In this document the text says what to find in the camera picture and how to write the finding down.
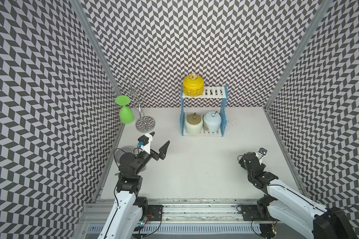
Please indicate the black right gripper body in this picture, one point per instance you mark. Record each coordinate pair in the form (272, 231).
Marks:
(242, 164)

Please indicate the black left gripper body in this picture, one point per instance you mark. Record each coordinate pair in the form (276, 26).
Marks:
(143, 158)

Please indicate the cream canister with tan lid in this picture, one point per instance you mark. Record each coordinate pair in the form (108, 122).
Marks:
(193, 124)

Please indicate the pale blue ceramic canister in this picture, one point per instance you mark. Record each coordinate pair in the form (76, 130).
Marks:
(212, 121)

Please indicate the yellow ceramic canister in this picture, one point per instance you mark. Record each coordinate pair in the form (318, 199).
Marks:
(193, 85)

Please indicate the blue white wooden shelf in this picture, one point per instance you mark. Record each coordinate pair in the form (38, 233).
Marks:
(210, 92)

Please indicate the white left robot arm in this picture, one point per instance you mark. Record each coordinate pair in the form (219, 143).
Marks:
(128, 208)

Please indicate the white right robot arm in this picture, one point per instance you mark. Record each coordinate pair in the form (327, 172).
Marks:
(282, 203)

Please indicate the lilac ceramic bowl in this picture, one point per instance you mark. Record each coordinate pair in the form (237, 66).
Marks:
(117, 153)

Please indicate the green plastic wine glass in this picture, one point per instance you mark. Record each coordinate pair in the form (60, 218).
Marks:
(126, 115)

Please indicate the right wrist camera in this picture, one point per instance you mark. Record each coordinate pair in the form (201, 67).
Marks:
(261, 153)

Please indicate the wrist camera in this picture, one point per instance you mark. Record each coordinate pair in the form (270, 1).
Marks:
(145, 142)
(261, 153)

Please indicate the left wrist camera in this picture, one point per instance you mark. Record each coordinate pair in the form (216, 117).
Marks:
(145, 142)

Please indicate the chrome wire glass rack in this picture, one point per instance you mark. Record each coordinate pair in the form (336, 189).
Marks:
(143, 123)

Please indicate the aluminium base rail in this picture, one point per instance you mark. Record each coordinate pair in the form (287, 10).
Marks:
(180, 216)

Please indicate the aluminium left corner post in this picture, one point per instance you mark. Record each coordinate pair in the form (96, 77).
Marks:
(82, 18)

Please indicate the aluminium corner post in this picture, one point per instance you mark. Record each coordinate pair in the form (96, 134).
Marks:
(308, 35)
(82, 18)

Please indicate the aluminium right corner post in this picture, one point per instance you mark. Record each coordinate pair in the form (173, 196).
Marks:
(308, 35)

